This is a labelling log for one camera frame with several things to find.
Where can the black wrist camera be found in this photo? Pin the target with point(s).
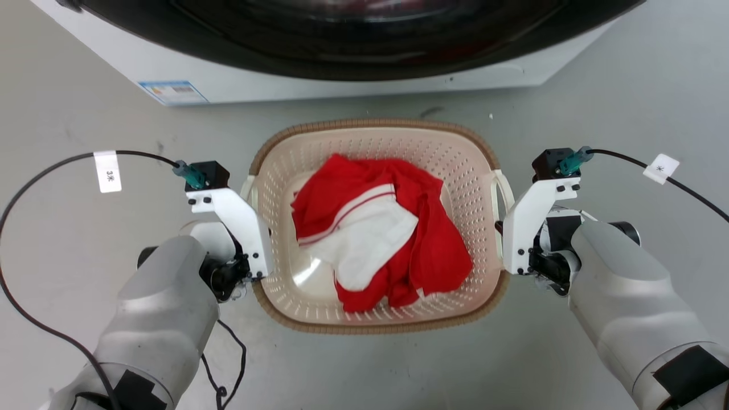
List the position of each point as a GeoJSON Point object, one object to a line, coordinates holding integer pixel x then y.
{"type": "Point", "coordinates": [215, 172]}
{"type": "Point", "coordinates": [548, 162]}

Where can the blue white energy label sticker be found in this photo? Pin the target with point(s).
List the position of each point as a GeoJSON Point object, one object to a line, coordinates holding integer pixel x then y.
{"type": "Point", "coordinates": [173, 92]}

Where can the white camera bracket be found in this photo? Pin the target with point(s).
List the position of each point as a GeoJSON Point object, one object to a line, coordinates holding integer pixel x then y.
{"type": "Point", "coordinates": [527, 222]}
{"type": "Point", "coordinates": [245, 222]}

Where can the red and white garment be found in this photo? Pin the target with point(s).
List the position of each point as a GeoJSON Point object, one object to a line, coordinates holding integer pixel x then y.
{"type": "Point", "coordinates": [433, 245]}

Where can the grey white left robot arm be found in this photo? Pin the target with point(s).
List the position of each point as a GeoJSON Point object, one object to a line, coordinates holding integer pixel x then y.
{"type": "Point", "coordinates": [159, 307]}

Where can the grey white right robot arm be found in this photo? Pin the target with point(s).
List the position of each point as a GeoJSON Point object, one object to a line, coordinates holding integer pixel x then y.
{"type": "Point", "coordinates": [626, 296]}

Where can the white washing machine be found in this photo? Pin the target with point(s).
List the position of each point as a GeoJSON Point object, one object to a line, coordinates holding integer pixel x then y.
{"type": "Point", "coordinates": [239, 85]}

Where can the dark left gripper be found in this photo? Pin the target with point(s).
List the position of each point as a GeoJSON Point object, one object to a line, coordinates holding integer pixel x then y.
{"type": "Point", "coordinates": [228, 276]}

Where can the beige perforated laundry basket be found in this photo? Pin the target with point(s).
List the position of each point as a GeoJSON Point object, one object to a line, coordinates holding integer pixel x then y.
{"type": "Point", "coordinates": [468, 171]}

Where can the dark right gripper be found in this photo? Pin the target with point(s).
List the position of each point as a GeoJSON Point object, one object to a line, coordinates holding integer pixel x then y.
{"type": "Point", "coordinates": [549, 265]}

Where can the white left camera bracket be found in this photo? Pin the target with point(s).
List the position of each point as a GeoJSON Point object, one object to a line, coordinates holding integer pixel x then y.
{"type": "Point", "coordinates": [245, 222]}

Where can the black round washing machine door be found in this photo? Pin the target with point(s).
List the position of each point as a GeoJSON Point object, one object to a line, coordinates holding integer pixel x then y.
{"type": "Point", "coordinates": [342, 57]}

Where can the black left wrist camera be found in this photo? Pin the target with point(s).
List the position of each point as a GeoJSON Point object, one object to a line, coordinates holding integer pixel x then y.
{"type": "Point", "coordinates": [215, 172]}

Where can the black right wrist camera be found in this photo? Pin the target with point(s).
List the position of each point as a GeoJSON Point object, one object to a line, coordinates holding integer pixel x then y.
{"type": "Point", "coordinates": [548, 162]}

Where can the white right camera bracket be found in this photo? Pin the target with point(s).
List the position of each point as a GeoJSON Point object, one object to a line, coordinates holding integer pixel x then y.
{"type": "Point", "coordinates": [527, 222]}

